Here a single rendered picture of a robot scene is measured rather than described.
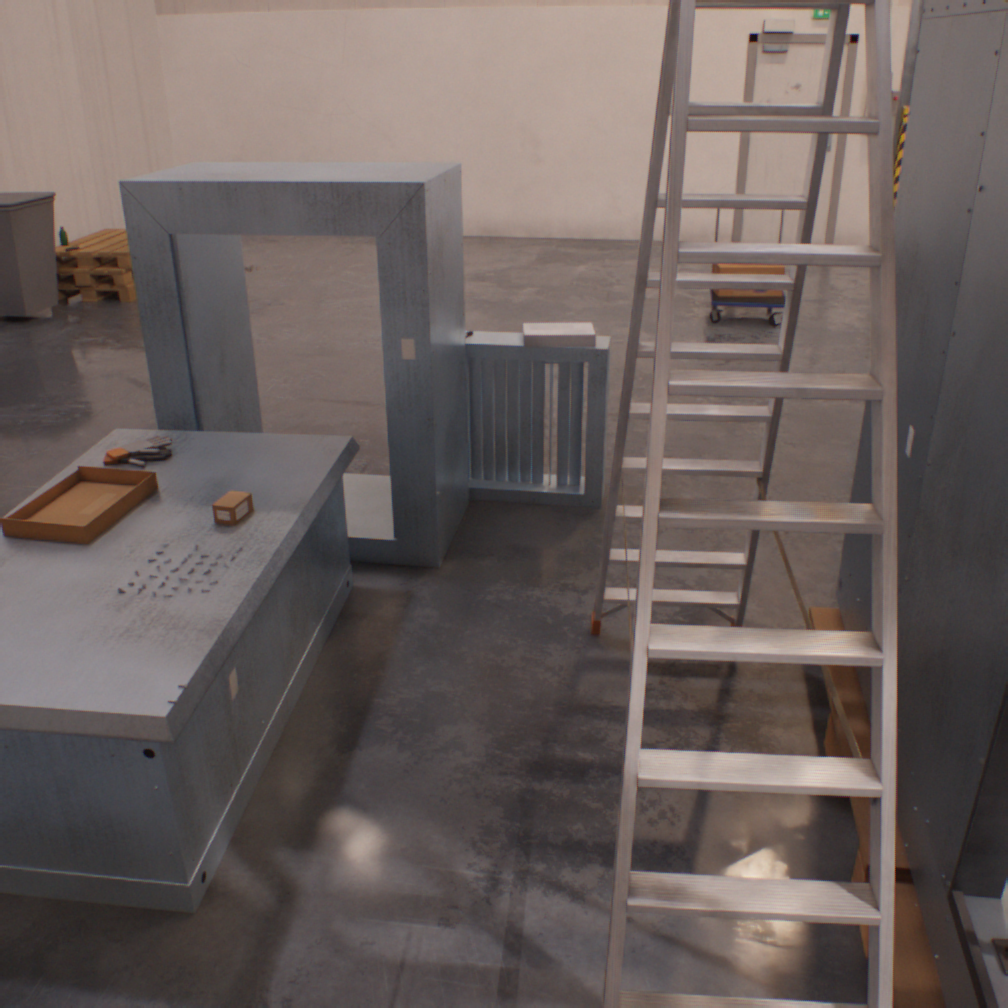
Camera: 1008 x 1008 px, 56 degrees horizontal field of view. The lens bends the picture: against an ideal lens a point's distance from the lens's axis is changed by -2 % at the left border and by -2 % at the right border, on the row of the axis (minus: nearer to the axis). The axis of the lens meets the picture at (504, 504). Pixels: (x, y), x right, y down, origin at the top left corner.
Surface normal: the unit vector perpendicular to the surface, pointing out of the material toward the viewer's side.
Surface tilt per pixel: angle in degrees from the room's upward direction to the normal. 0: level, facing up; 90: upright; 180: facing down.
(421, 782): 0
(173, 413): 90
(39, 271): 96
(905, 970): 0
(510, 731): 0
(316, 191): 90
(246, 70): 90
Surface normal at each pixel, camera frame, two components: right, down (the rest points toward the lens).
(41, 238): 0.97, 0.18
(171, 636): 0.00, -0.90
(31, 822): -0.11, 0.43
